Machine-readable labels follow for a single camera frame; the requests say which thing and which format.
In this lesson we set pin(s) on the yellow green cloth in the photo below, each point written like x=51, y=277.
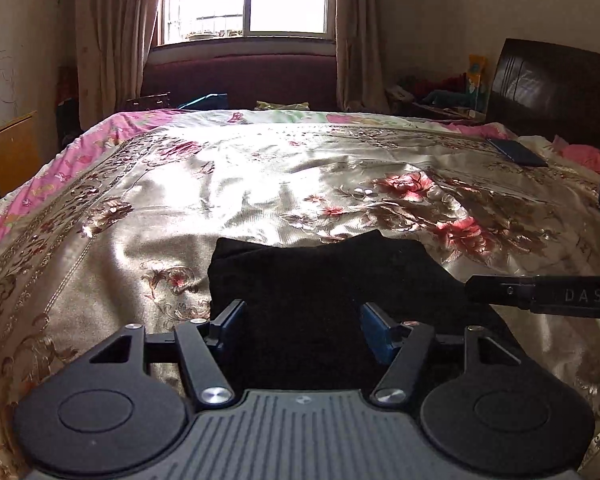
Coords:
x=280, y=105

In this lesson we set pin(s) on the pink floral bed sheet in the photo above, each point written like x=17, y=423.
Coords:
x=40, y=195

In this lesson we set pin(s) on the floral satin bedspread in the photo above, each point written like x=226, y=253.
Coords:
x=230, y=185

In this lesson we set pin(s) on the yellow and teal package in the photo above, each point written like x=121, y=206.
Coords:
x=475, y=80

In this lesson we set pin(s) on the teal cloth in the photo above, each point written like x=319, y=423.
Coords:
x=445, y=96

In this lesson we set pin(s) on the wooden side cabinet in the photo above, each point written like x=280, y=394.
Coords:
x=15, y=155

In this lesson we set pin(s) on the black pants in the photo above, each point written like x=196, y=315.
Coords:
x=305, y=285

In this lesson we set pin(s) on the red bag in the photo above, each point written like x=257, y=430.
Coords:
x=67, y=90

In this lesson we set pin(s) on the beige patterned curtain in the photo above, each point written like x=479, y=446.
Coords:
x=357, y=35
x=110, y=35

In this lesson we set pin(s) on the nightstand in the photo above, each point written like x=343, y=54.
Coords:
x=450, y=112

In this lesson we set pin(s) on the dark wooden headboard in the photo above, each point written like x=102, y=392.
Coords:
x=555, y=90

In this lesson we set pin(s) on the dark brown box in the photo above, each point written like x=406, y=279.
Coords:
x=147, y=101

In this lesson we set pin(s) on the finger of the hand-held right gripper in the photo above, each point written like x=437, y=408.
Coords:
x=495, y=290

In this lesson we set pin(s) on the pink pillow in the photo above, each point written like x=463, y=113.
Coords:
x=587, y=155

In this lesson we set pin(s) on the red cloth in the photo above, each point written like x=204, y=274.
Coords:
x=455, y=82

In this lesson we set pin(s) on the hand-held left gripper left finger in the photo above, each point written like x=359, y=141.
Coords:
x=235, y=325

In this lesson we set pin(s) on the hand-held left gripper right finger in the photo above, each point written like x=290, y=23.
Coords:
x=377, y=330

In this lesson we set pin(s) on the maroon padded bench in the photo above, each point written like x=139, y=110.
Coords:
x=240, y=77

